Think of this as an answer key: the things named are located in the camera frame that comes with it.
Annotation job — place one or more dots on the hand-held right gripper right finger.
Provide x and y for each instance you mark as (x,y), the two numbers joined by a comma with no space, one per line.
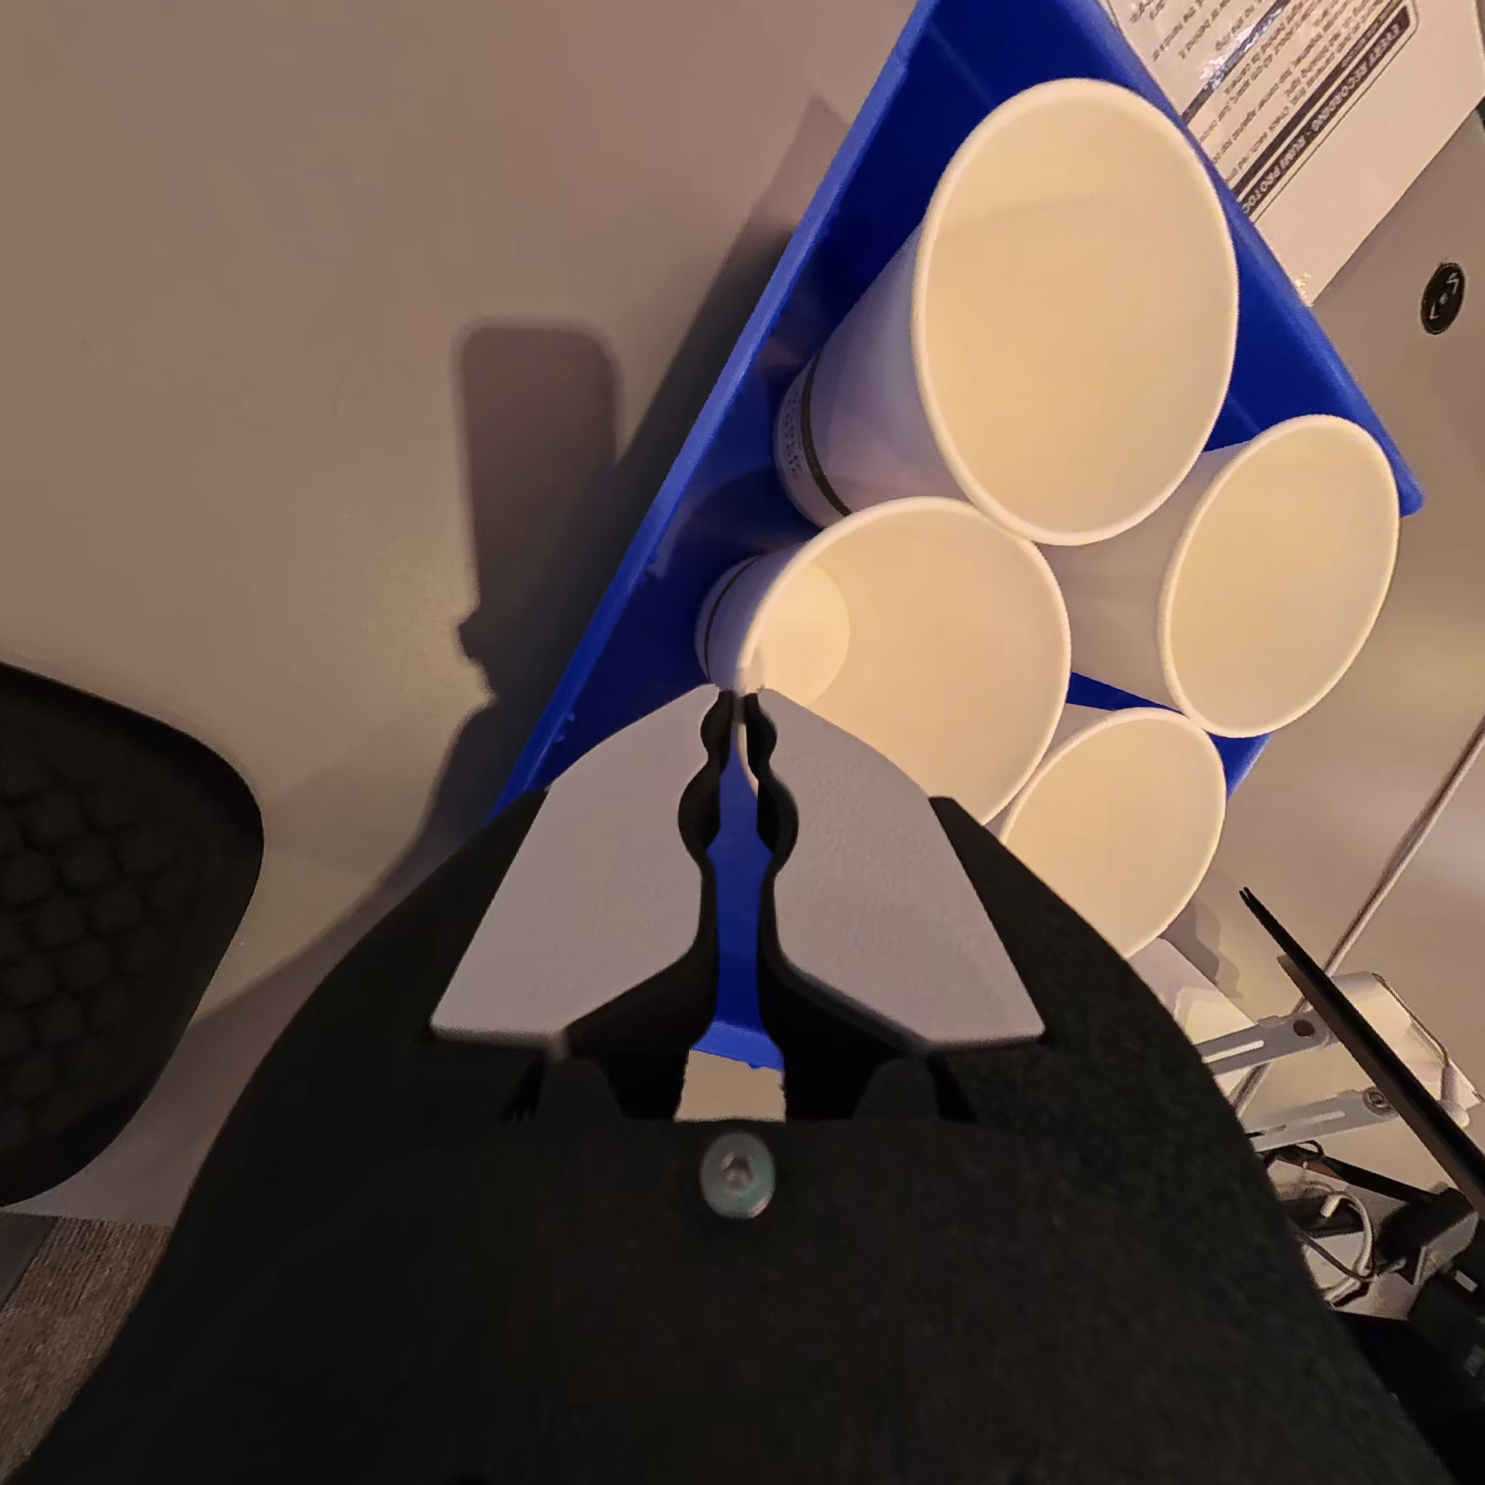
(881,905)

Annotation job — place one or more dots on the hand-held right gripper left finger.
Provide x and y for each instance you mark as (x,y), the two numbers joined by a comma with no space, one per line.
(581,881)

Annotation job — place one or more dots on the blue plastic bin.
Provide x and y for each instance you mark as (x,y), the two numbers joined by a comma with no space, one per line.
(696,487)

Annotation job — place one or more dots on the round black desk button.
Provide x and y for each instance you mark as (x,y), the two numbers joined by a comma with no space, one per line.
(1442,299)

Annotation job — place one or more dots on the printed sheet in plastic sleeve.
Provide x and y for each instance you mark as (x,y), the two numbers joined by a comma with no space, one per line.
(1312,150)

